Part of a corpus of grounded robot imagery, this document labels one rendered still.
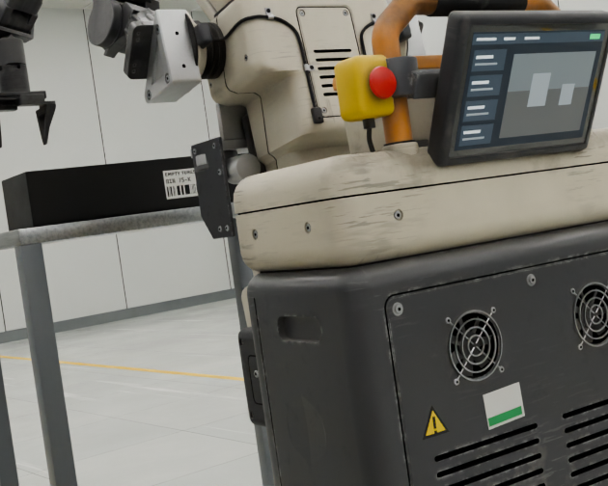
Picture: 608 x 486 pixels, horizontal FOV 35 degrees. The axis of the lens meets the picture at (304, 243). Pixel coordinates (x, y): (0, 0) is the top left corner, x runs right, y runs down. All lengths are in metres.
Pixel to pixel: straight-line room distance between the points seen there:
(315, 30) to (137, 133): 8.22
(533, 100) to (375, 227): 0.26
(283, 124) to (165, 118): 8.39
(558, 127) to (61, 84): 8.35
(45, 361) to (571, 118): 1.05
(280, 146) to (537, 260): 0.46
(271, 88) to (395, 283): 0.51
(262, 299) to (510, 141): 0.36
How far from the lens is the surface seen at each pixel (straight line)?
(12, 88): 1.93
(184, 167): 2.07
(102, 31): 1.56
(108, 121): 9.55
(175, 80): 1.42
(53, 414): 1.84
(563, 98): 1.23
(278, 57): 1.43
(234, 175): 1.52
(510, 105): 1.16
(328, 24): 1.50
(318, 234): 1.07
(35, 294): 1.82
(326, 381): 1.11
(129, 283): 9.47
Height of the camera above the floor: 0.75
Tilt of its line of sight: 2 degrees down
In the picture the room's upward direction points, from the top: 8 degrees counter-clockwise
